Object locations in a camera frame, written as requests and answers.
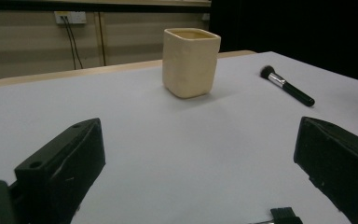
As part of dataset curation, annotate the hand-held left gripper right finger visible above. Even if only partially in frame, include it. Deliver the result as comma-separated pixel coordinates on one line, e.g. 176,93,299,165
293,116,358,224

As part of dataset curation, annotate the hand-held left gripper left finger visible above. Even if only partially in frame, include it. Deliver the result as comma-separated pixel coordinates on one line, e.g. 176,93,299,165
14,118,106,224

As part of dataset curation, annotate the black makeup brush silver ferrule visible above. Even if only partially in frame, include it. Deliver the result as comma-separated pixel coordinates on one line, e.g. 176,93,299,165
259,64,316,107

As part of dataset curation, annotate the cream square ceramic cup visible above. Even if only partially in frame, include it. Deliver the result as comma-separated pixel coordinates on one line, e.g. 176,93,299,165
161,27,222,100

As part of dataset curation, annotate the black flat brush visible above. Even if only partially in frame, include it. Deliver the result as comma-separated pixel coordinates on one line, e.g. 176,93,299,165
251,206,304,224

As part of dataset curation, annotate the light wooden table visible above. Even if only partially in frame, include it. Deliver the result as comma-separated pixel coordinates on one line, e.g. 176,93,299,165
0,49,257,89

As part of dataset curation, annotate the black cable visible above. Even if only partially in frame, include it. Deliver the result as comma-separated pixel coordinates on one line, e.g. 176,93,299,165
63,16,84,70
61,16,76,71

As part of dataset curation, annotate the white wall socket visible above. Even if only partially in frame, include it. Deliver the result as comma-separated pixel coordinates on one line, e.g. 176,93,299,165
54,10,88,25

